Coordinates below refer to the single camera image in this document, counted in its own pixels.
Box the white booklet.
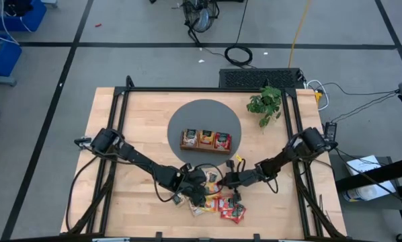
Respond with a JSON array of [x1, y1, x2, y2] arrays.
[[345, 154, 383, 176]]

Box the black power cable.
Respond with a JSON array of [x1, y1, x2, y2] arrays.
[[331, 89, 401, 124]]

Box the black power adapter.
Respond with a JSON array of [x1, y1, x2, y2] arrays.
[[324, 121, 338, 142]]

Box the white cable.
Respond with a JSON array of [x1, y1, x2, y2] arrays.
[[305, 79, 330, 112]]

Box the blue plastic bin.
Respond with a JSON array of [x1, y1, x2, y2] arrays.
[[0, 32, 23, 77], [0, 0, 48, 33]]

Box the black coiled cable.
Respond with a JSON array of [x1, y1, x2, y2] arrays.
[[223, 0, 254, 68]]

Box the black aluminium table frame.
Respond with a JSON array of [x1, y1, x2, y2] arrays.
[[60, 75, 348, 242]]

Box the green potted plant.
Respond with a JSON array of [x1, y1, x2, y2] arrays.
[[246, 85, 284, 129]]

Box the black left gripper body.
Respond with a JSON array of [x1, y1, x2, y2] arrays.
[[174, 163, 202, 204]]

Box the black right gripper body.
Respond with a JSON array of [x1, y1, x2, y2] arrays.
[[226, 160, 266, 203]]

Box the dark grey cart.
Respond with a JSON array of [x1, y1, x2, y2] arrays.
[[328, 153, 402, 211]]

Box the black floor fan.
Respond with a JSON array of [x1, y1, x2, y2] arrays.
[[179, 0, 221, 34]]

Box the brown wooden compartment tray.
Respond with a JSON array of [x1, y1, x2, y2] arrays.
[[179, 128, 233, 155]]

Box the black perforated computer case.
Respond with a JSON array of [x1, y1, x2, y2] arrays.
[[218, 67, 306, 90]]

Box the grey round mat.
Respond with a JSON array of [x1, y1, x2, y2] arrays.
[[167, 98, 243, 168]]

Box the yellow cable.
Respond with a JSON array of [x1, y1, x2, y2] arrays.
[[287, 0, 313, 68]]

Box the black metal beam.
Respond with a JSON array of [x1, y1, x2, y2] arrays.
[[335, 157, 402, 193]]

